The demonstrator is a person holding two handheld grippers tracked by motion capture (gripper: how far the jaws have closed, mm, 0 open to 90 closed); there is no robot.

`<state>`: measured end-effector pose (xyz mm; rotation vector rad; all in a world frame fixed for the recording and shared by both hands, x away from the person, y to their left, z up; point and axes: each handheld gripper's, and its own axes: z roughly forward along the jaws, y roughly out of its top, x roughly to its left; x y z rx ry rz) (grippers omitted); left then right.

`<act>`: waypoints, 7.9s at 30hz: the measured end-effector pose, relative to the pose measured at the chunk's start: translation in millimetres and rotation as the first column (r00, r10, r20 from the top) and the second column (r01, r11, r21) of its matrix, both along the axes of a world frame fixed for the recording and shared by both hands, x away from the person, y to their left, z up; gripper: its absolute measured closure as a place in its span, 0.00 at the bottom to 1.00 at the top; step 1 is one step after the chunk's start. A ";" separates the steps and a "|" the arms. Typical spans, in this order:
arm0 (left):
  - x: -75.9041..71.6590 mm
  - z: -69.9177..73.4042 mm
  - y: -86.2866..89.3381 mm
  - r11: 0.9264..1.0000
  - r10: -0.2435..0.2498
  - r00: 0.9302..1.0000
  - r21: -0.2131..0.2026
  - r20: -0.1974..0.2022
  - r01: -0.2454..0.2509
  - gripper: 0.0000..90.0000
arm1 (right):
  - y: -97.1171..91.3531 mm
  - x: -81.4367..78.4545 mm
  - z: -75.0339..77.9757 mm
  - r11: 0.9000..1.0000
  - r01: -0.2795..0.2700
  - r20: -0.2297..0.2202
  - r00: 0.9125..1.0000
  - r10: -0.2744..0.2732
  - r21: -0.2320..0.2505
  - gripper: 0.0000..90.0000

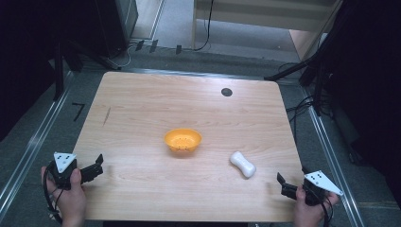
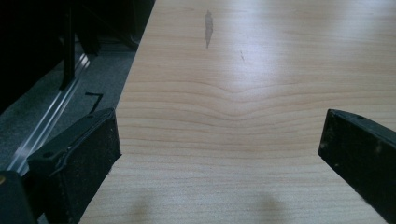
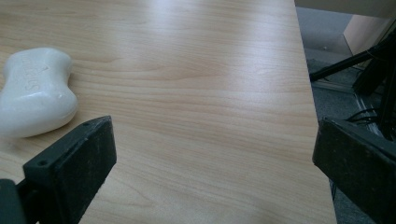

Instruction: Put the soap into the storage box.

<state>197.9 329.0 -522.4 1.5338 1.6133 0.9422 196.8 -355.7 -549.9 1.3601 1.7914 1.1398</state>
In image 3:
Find beige wooden cabinet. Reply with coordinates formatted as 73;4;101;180
343;13;396;56

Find white soap bar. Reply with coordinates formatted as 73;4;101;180
0;47;79;139

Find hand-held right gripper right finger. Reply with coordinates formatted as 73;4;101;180
312;117;396;224

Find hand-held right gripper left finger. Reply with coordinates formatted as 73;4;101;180
16;115;118;224

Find black tripod stand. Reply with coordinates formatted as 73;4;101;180
309;29;396;141

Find black cables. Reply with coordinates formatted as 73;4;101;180
345;106;381;125

